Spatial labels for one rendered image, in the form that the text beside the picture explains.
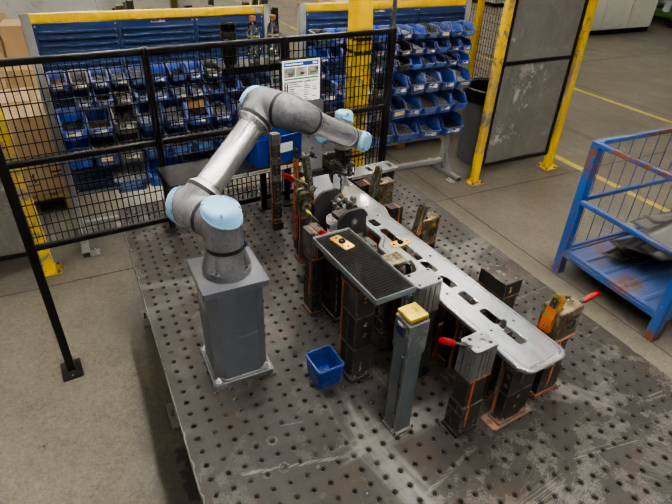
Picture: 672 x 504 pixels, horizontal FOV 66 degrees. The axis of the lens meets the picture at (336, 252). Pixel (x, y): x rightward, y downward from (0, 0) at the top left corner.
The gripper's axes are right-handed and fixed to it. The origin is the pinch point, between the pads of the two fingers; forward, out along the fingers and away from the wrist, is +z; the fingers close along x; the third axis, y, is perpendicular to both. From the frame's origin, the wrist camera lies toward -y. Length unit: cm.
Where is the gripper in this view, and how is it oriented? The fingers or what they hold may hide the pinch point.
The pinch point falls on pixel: (338, 188)
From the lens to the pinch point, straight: 231.0
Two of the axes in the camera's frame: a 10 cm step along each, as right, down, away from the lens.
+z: -0.4, 8.3, 5.5
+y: 5.0, 5.0, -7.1
